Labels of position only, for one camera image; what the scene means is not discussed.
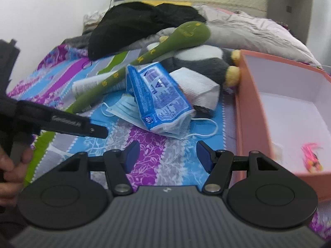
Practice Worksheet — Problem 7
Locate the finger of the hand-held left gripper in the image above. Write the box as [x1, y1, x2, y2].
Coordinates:
[86, 123, 108, 139]

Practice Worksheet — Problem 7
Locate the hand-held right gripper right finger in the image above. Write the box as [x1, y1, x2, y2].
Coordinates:
[196, 141, 278, 194]

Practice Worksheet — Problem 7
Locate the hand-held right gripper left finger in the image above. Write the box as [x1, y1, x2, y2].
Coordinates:
[55, 142, 140, 195]

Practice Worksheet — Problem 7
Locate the blue face mask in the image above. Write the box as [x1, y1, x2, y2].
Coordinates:
[101, 93, 219, 140]

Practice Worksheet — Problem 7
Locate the pink cardboard box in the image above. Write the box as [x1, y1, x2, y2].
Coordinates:
[234, 49, 331, 202]

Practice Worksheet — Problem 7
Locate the blue tissue packet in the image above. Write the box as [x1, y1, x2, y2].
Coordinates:
[126, 61, 196, 132]

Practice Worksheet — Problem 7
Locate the white paper towel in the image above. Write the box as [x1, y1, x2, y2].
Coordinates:
[169, 67, 221, 110]

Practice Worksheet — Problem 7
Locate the person's left hand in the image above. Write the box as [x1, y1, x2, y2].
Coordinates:
[0, 147, 34, 207]

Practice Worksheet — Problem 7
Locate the striped floral bed sheet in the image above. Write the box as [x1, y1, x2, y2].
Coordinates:
[6, 44, 331, 238]

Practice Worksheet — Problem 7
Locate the small dark object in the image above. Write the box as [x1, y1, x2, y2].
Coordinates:
[193, 105, 215, 117]

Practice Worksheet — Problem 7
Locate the white printed tube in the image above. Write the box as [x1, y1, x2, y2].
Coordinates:
[72, 72, 109, 100]

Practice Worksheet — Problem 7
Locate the dark grey cloth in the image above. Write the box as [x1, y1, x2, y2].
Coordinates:
[63, 34, 90, 50]

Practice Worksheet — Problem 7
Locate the grey white penguin plush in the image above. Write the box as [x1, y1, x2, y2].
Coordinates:
[146, 35, 242, 88]

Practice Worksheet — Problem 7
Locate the small pink toy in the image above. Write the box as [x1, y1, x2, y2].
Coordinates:
[301, 143, 324, 173]

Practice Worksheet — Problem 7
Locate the black cloth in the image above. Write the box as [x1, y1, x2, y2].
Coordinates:
[88, 2, 207, 61]

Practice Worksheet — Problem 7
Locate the long green plush toy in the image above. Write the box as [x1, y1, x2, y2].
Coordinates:
[66, 21, 211, 114]

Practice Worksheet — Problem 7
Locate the grey quilt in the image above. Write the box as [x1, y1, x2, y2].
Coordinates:
[152, 5, 321, 66]

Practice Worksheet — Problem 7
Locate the yellow cloth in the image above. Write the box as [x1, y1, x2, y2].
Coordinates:
[147, 0, 192, 7]

